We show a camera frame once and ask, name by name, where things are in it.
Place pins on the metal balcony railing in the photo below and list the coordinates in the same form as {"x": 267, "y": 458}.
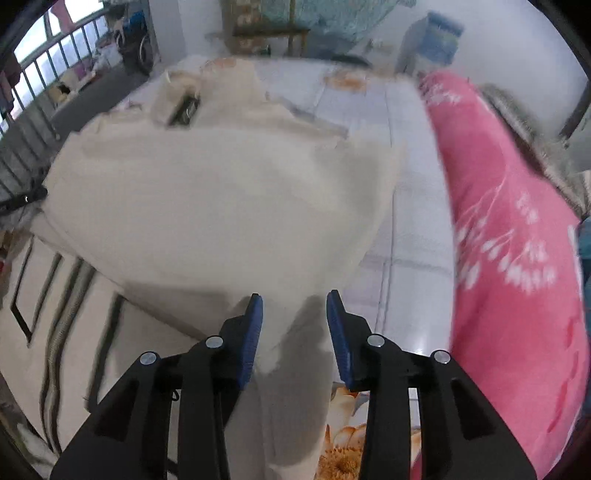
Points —
{"x": 41, "y": 87}

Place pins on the teal patterned hanging cloth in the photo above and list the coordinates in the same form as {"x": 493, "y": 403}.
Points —
{"x": 341, "y": 16}

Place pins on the pink floral blanket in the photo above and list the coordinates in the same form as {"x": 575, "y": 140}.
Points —
{"x": 508, "y": 277}

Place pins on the grey knitted blanket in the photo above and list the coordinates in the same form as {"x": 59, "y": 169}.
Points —
{"x": 540, "y": 134}

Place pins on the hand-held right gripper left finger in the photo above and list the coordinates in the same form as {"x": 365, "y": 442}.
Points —
{"x": 251, "y": 341}

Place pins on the bicycle wheel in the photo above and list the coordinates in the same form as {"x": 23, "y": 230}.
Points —
{"x": 138, "y": 48}

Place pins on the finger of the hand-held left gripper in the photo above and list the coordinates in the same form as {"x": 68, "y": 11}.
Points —
{"x": 27, "y": 198}

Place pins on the cream jacket with black stripes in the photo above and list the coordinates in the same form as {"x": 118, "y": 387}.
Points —
{"x": 207, "y": 194}

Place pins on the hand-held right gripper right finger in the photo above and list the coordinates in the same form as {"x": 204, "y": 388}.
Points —
{"x": 339, "y": 341}

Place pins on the wooden chair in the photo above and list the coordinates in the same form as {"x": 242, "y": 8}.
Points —
{"x": 272, "y": 34}

